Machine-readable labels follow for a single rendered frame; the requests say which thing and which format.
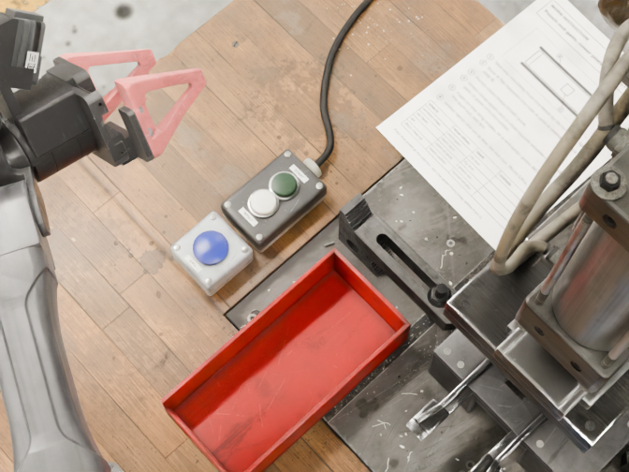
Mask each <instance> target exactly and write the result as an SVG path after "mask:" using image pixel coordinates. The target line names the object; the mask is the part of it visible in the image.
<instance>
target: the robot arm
mask: <svg viewBox="0 0 629 472"><path fill-rule="evenodd" d="M43 19H44V16H42V15H39V14H37V13H35V12H31V11H25V10H20V9H15V8H10V7H6V13H5V12H1V11H0V390H1V393H2V397H3V401H4V405H5V409H6V412H7V420H8V425H9V430H10V435H11V442H12V450H13V467H14V472H124V471H123V470H122V469H121V468H120V467H119V466H118V465H117V464H116V463H114V462H107V460H105V459H104V458H103V456H102V454H101V452H100V451H99V449H98V447H97V445H96V443H95V441H94V439H93V436H92V434H91V432H90V430H89V427H88V425H87V422H86V420H85V418H84V415H83V412H82V409H81V406H80V400H79V396H78V394H77V390H76V386H75V383H74V379H73V376H72V373H71V370H70V366H69V362H68V359H67V355H66V350H65V346H64V342H63V337H62V334H61V328H60V322H59V315H58V304H57V288H58V281H57V277H56V274H55V270H56V268H55V265H54V261H53V258H52V254H51V249H50V245H49V242H48V238H47V236H50V235H51V230H50V225H49V221H48V217H47V212H46V207H45V203H44V199H43V196H42V194H41V192H40V190H39V187H38V185H37V181H38V182H39V183H40V182H42V181H43V180H45V179H47V178H49V177H50V176H52V175H53V174H55V173H56V172H58V171H60V170H62V169H64V168H66V167H68V166H70V165H71V164H73V163H75V162H77V161H78V160H80V159H82V158H84V157H85V156H87V155H89V154H90V153H92V154H94V155H96V156H98V157H99V158H101V159H103V160H104V161H106V162H108V163H109V164H111V165H112V166H113V167H115V168H116V167H118V166H119V165H122V166H124V165H126V164H128V163H129V162H131V161H133V160H135V159H136V158H138V157H139V158H140V159H142V160H144V161H146V162H150V161H151V160H153V159H155V158H157V157H158V156H160V155H161V154H162V153H163V152H164V150H165V148H166V146H167V145H168V142H169V140H170V139H171V137H172V135H173V134H174V132H175V130H176V128H177V127H178V125H179V123H180V121H181V120H182V118H183V117H184V115H185V114H186V112H187V111H188V109H189V108H190V107H191V105H192V104H193V102H194V101H195V100H196V98H197V96H198V95H199V94H200V92H201V91H202V89H203V88H204V87H205V85H206V84H207V82H206V79H205V77H204V74H203V72H202V69H200V68H192V69H184V70H177V71H170V72H163V73H156V74H149V75H147V74H148V73H149V71H150V70H151V69H152V68H153V67H154V65H155V64H156V61H155V58H154V54H153V52H152V50H150V49H141V50H129V51H116V52H71V53H64V54H62V55H60V56H58V57H56V58H54V59H52V61H53V63H54V66H53V67H51V68H49V69H47V70H46V72H47V73H46V74H44V75H42V76H41V78H40V79H39V78H38V77H39V71H40V66H41V60H42V56H41V51H42V46H43V40H44V35H45V29H46V24H45V23H44V22H43ZM130 62H138V65H137V66H136V67H135V68H134V69H133V70H132V71H131V72H130V73H129V74H128V75H127V76H126V77H125V78H121V79H117V80H115V81H114V83H115V85H116V86H115V87H114V88H113V89H111V90H110V91H109V92H108V93H107V94H106V95H105V96H103V97H102V95H101V94H100V93H99V92H98V91H97V89H96V87H95V84H94V82H93V79H92V77H91V75H90V73H89V70H88V69H89V67H90V66H103V65H111V64H121V63H130ZM184 83H188V84H189V85H188V88H187V89H186V90H185V91H184V93H183V94H182V95H181V97H180V98H179V99H178V100H177V102H176V103H175V104H174V105H173V107H172V108H171V109H170V110H169V112H168V113H167V114H166V115H165V117H164V118H163V119H162V120H161V122H160V123H159V124H158V125H157V127H155V125H154V122H153V119H152V117H151V115H150V113H149V111H148V109H147V107H146V104H145V102H146V101H147V100H146V97H145V95H146V93H147V92H150V91H153V90H157V89H161V88H165V87H169V86H173V85H178V84H184ZM11 88H16V89H20V90H18V91H16V92H14V93H13V92H12V90H11ZM122 102H124V106H123V107H121V108H120V109H118V112H119V113H120V115H121V117H122V120H123V122H124V125H125V128H126V129H124V128H123V127H121V126H119V125H116V124H115V123H113V122H112V121H109V122H107V123H105V124H104V122H105V121H106V120H107V118H108V117H109V116H110V115H111V114H112V113H113V112H114V111H115V110H116V108H117V107H118V106H119V105H120V104H121V103H122Z"/></svg>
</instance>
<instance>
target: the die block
mask: <svg viewBox="0 0 629 472"><path fill-rule="evenodd" d="M428 373H429V374H430V375H431V376H432V377H433V378H434V379H435V380H436V381H437V382H438V383H439V384H440V385H441V386H442V387H443V388H444V389H445V390H446V391H447V392H448V393H451V392H452V391H453V390H454V389H456V388H457V387H458V386H459V385H460V384H461V381H460V380H459V379H458V378H457V377H456V376H455V375H454V374H453V373H452V372H451V371H450V370H449V369H448V368H447V367H446V366H445V365H444V364H443V363H442V362H441V361H440V360H439V359H438V358H437V357H436V356H435V355H434V354H433V355H432V360H431V362H430V365H429V368H428ZM477 405H480V406H481V407H482V408H483V409H484V410H485V411H486V412H487V413H488V414H489V415H490V416H491V417H492V418H493V419H494V420H495V421H496V422H497V423H498V424H499V425H500V426H501V427H502V428H503V429H504V430H505V431H506V432H507V433H509V432H510V431H509V430H508V429H507V428H506V427H505V426H504V425H503V424H502V423H501V422H500V421H499V420H498V419H497V418H496V417H495V416H494V415H493V414H492V413H491V412H490V411H489V410H488V409H487V408H486V407H485V406H484V405H483V404H482V403H481V402H480V401H479V400H478V399H477V398H476V397H475V396H474V395H473V394H472V395H470V396H469V397H468V398H467V399H466V400H465V401H464V402H463V403H462V404H461V406H462V407H463V408H464V409H465V410H466V411H467V412H468V413H470V412H471V411H472V410H473V409H474V408H475V407H476V406H477ZM519 445H520V446H521V447H522V448H523V449H524V450H525V451H524V452H523V453H522V454H521V456H520V457H519V458H518V459H517V463H518V464H519V465H520V466H521V467H522V468H523V469H524V470H525V471H526V472H550V471H549V470H548V469H547V468H546V467H545V466H544V465H543V464H542V463H541V462H540V461H539V460H538V459H537V458H536V457H535V456H534V455H533V454H532V453H531V452H530V451H529V450H528V449H527V448H526V447H525V446H524V445H523V444H522V443H520V444H519Z"/></svg>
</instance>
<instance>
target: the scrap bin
mask: <svg viewBox="0 0 629 472"><path fill-rule="evenodd" d="M410 327H411V323H410V322H409V321H408V320H407V319H406V318H405V317H404V316H403V315H402V314H401V313H400V312H399V311H398V310H397V309H396V308H395V307H394V306H393V305H392V304H391V303H390V302H389V301H388V300H387V299H386V298H385V297H384V296H383V295H382V294H381V293H380V292H379V291H378V290H377V289H376V288H375V287H374V286H373V285H372V284H371V283H370V282H369V281H368V280H367V279H366V278H365V277H364V276H363V275H362V274H361V273H360V272H359V271H358V270H357V269H356V268H355V267H354V266H353V265H352V264H351V263H350V262H349V261H348V260H347V259H346V258H345V257H344V256H343V255H342V254H341V253H340V252H339V251H338V250H337V249H336V248H335V247H334V248H332V249H331V250H330V251H329V252H328V253H327V254H326V255H325V256H324V257H322V258H321V259H320V260H319V261H318V262H317V263H316V264H315V265H314V266H313V267H312V268H311V269H309V270H308V271H307V272H306V273H305V274H304V275H302V276H301V277H300V278H299V279H298V280H297V281H296V282H294V283H293V284H292V285H291V286H290V287H289V288H287V289H286V290H285V291H284V292H283V293H282V294H281V295H279V296H278V297H277V298H276V299H275V300H274V301H273V302H271V303H270V304H269V305H268V306H267V307H266V308H265V309H263V310H262V311H261V312H260V313H259V314H258V315H257V316H255V317H254V318H253V319H252V320H251V321H250V322H248V323H247V324H246V325H245V326H244V327H243V328H242V329H240V330H239V331H238V332H237V333H236V334H235V335H234V336H232V337H231V338H230V339H229V340H228V341H227V342H226V343H224V344H223V345H222V346H221V347H220V348H219V349H217V350H216V351H215V352H214V353H213V354H212V355H211V356H210V357H209V358H208V359H207V360H206V361H205V362H203V363H202V364H201V365H200V366H199V367H198V368H197V369H195V370H194V371H193V372H192V373H191V374H190V375H189V376H187V377H186V378H185V379H184V380H183V381H182V382H181V383H179V384H178V385H177V386H176V387H175V388H174V389H173V390H171V391H170V392H169V393H168V394H167V395H166V396H164V397H163V398H162V399H161V400H160V402H161V404H162V405H163V407H164V408H165V410H166V412H167V413H168V415H169V416H170V417H171V418H172V419H173V420H174V421H175V422H176V423H177V425H178V426H179V427H180V428H181V429H182V430H183V431H184V433H185V434H186V435H187V436H188V437H189V438H190V439H191V440H192V441H193V443H194V444H195V445H196V446H197V447H198V448H199V449H200V451H201V452H202V453H203V454H204V455H205V456H206V457H207V458H208V459H209V461H210V462H211V463H212V464H213V465H214V466H215V467H216V469H217V470H218V471H219V472H264V471H265V470H266V469H267V468H268V467H270V466H271V465H272V464H273V463H274V462H275V461H276V460H277V459H278V458H279V457H280V456H282V455H283V454H284V453H285V452H286V451H287V450H288V449H289V448H290V447H291V446H293V445H294V444H295V443H296V442H297V441H298V440H299V439H300V438H301V437H302V436H303V435H305V434H306V433H307V432H308V431H309V430H310V429H311V428H312V427H313V426H314V425H315V424H316V423H318V422H319V421H320V420H321V419H322V418H323V417H324V416H325V415H326V414H327V413H328V412H330V411H331V410H332V409H333V408H334V407H335V406H336V405H337V404H338V403H339V402H340V401H342V400H343V398H344V397H345V396H346V395H347V394H348V393H349V392H350V391H351V390H353V389H354V388H355V387H356V386H357V385H358V384H359V383H360V382H361V381H362V380H363V379H364V378H366V377H367V376H368V375H369V374H370V373H371V372H372V371H373V370H374V369H375V368H376V367H378V366H379V365H380V364H381V363H382V362H383V361H384V360H385V359H386V358H387V357H389V356H390V355H391V354H392V353H393V352H394V351H395V350H396V349H397V348H398V347H399V346H401V345H402V344H403V343H404V342H405V341H406V340H407V337H408V333H409V330H410Z"/></svg>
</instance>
